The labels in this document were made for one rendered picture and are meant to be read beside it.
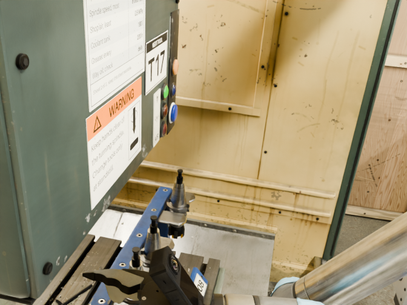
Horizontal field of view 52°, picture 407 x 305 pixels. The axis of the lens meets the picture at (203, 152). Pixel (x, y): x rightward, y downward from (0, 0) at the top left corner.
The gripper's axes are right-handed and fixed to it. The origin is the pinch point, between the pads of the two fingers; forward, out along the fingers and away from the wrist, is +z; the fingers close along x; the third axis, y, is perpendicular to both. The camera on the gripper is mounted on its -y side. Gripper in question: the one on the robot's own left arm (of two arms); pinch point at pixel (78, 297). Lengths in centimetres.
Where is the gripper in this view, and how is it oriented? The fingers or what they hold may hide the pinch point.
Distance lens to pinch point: 63.8
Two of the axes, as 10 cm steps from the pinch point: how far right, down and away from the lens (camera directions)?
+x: 0.1, -4.5, 8.9
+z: -9.9, -1.0, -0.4
